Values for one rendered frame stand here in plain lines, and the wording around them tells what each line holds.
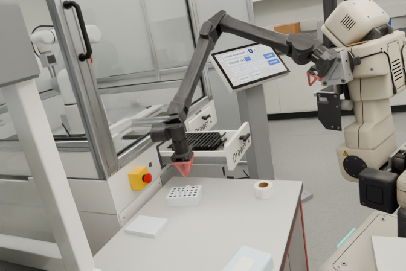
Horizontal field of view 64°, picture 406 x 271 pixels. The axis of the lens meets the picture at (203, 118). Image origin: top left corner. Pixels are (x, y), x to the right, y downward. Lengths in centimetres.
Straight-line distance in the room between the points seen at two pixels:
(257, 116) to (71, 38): 161
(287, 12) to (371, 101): 355
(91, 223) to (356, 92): 116
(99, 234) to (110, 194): 22
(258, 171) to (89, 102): 167
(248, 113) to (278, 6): 273
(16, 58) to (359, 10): 112
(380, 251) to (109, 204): 87
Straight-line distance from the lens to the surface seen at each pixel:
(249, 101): 235
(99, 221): 136
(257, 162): 251
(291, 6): 486
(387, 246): 104
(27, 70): 69
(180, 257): 105
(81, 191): 133
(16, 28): 70
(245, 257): 93
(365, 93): 140
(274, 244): 103
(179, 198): 127
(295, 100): 431
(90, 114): 115
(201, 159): 138
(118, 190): 126
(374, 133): 144
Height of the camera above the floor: 140
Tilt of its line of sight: 16 degrees down
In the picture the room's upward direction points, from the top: 11 degrees counter-clockwise
